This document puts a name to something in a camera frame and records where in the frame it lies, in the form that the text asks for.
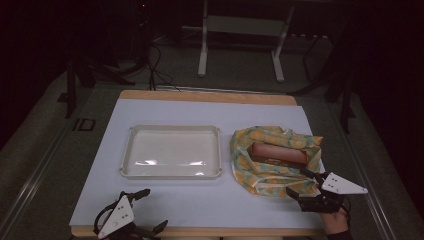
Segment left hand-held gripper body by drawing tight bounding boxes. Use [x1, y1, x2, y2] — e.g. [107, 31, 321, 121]
[96, 190, 149, 240]

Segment black stand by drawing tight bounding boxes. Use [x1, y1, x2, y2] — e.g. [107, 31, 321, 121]
[64, 58, 136, 120]
[289, 33, 357, 135]

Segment person's right hand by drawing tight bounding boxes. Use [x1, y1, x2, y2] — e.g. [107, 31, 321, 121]
[319, 206, 351, 236]

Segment brown rectangular box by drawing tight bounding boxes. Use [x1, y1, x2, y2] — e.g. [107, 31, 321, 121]
[249, 142, 310, 167]

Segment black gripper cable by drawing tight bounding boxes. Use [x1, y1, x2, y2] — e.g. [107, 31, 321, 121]
[92, 191, 125, 236]

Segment white metal stand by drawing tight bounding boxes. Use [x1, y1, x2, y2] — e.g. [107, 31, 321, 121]
[197, 0, 296, 83]

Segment yellow patterned cloth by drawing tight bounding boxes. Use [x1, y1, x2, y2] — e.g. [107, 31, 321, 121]
[229, 125, 325, 198]

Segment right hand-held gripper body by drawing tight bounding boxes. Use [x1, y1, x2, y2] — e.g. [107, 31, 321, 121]
[298, 171, 369, 214]

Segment white table sheet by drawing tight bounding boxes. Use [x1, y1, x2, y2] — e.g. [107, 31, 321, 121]
[68, 98, 326, 231]

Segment white plastic tray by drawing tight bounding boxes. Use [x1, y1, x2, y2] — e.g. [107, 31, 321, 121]
[118, 124, 224, 181]

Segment black floor cables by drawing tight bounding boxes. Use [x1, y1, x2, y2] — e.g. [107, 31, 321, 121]
[145, 42, 182, 92]

